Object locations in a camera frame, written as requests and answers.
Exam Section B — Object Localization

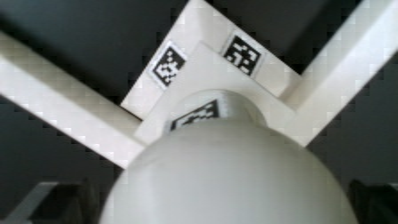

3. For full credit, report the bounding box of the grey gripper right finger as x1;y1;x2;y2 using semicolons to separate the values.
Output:
349;180;398;224

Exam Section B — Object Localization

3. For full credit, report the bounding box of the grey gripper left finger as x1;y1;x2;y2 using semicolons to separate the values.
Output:
0;182;59;224

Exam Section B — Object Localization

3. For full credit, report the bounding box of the white lamp bulb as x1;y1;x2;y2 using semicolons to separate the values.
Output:
100;91;356;224

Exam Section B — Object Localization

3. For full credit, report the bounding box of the white lamp base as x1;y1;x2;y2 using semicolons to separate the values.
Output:
122;0;301;143

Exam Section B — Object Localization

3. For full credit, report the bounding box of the white L-shaped fence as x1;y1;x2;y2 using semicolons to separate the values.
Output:
0;0;398;165

